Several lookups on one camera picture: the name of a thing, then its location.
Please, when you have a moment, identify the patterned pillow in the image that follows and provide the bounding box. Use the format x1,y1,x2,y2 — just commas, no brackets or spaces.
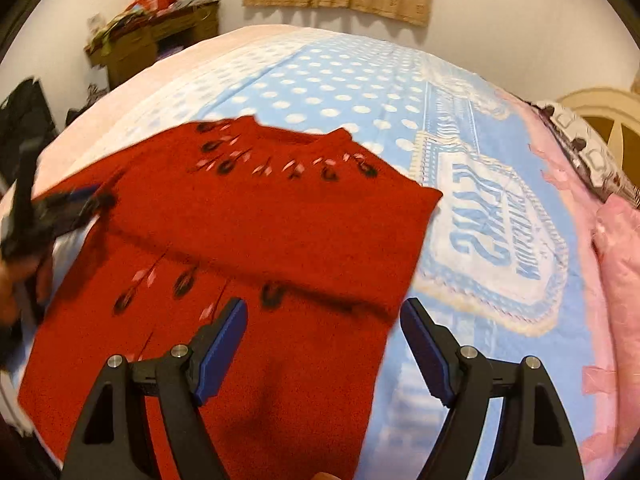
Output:
532,100,640,206

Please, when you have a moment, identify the person's left hand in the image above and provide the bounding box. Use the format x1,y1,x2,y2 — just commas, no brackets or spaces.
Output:
0,255,54,327

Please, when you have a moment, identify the black cloth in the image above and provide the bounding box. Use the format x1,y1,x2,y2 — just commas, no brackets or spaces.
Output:
0,77,58,176

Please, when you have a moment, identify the cream wooden headboard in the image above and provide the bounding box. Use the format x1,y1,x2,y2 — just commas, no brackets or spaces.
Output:
555,87,640,161

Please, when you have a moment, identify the wooden desk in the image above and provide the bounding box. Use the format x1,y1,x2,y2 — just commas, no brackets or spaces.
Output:
85,0,221,91

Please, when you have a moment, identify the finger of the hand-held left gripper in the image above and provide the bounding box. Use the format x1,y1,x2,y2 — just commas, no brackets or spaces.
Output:
36,185,118,240

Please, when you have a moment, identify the blue printed blanket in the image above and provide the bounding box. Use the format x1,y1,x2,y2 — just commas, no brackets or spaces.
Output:
37,25,640,466
65,27,616,480

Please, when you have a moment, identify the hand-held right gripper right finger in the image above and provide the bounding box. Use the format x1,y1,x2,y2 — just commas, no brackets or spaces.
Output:
401,298,584,480

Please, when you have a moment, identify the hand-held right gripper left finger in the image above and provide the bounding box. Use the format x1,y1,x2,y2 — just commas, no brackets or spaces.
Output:
60,297,249,480

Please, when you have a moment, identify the red knitted sweater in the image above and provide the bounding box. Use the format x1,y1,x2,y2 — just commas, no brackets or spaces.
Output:
17,115,443,480

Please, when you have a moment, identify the pink pillow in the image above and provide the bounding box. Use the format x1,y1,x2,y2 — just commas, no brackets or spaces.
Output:
590,192,640,461

